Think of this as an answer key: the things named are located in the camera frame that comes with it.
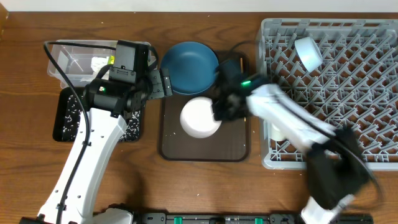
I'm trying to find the dark blue plate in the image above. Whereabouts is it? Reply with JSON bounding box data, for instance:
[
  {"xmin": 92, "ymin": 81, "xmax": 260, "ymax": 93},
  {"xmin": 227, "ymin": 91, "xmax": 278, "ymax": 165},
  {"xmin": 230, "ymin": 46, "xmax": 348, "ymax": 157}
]
[{"xmin": 160, "ymin": 42, "xmax": 219, "ymax": 95}]

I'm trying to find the pink bowl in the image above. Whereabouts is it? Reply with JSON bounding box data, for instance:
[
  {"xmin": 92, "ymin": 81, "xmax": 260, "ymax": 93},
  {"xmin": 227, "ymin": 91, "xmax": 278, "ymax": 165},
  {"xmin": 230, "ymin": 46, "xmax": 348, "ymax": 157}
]
[{"xmin": 180, "ymin": 96, "xmax": 221, "ymax": 138}]

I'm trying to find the wooden chopstick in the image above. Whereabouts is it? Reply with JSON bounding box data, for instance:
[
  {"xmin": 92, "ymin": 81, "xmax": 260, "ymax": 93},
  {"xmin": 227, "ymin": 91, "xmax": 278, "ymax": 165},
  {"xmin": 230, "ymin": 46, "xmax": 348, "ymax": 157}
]
[{"xmin": 240, "ymin": 57, "xmax": 246, "ymax": 122}]

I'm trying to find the white cup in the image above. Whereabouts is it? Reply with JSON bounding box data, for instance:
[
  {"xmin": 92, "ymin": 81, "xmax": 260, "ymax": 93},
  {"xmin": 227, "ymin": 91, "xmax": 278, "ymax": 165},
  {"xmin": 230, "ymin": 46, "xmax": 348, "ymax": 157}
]
[{"xmin": 270, "ymin": 124, "xmax": 286, "ymax": 141}]

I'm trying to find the waste paper wrapper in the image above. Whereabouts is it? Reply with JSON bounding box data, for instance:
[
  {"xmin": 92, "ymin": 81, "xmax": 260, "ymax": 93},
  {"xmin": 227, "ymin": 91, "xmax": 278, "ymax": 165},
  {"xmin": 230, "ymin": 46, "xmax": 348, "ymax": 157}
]
[{"xmin": 90, "ymin": 55, "xmax": 114, "ymax": 75}]

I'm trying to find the light blue bowl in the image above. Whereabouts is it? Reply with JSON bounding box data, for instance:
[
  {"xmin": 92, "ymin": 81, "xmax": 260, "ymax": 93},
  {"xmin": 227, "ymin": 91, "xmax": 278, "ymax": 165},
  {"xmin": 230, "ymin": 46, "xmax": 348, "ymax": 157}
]
[{"xmin": 294, "ymin": 37, "xmax": 323, "ymax": 72}]

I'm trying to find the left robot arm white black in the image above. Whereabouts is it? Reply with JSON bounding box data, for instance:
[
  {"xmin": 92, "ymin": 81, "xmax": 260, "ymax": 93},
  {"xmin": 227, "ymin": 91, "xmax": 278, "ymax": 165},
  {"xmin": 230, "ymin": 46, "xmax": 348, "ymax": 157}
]
[{"xmin": 20, "ymin": 40, "xmax": 172, "ymax": 223}]

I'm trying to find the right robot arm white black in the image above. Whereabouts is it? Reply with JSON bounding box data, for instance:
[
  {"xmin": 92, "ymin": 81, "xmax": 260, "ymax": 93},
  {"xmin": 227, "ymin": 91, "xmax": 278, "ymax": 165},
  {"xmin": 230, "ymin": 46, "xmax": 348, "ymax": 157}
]
[{"xmin": 212, "ymin": 60, "xmax": 374, "ymax": 223}]

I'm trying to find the grey dishwasher rack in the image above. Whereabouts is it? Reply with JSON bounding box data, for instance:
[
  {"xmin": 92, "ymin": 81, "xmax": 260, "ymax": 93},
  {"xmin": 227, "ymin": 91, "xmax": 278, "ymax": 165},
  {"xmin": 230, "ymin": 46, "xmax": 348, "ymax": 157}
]
[{"xmin": 256, "ymin": 18, "xmax": 397, "ymax": 171}]

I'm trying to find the brown serving tray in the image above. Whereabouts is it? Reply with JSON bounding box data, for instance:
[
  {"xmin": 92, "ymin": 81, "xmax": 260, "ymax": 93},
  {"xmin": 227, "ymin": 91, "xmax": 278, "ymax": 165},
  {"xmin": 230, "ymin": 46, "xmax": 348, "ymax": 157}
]
[{"xmin": 159, "ymin": 49, "xmax": 251, "ymax": 162}]

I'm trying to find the clear plastic bin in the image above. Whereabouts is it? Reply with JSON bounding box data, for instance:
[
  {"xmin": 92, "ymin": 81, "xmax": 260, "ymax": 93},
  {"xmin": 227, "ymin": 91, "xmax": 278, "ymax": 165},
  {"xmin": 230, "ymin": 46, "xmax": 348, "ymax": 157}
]
[{"xmin": 47, "ymin": 40, "xmax": 117, "ymax": 89}]

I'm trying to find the black bin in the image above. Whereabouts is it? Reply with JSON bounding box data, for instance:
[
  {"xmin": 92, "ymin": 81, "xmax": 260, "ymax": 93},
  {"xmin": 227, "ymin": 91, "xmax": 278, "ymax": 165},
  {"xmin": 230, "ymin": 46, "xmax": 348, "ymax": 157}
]
[{"xmin": 52, "ymin": 86, "xmax": 146, "ymax": 143}]

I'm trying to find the black rail at table edge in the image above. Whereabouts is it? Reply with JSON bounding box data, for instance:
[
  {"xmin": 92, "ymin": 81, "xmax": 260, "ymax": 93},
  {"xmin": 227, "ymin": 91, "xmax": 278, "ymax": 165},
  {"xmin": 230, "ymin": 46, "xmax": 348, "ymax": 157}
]
[{"xmin": 93, "ymin": 208, "xmax": 374, "ymax": 224}]

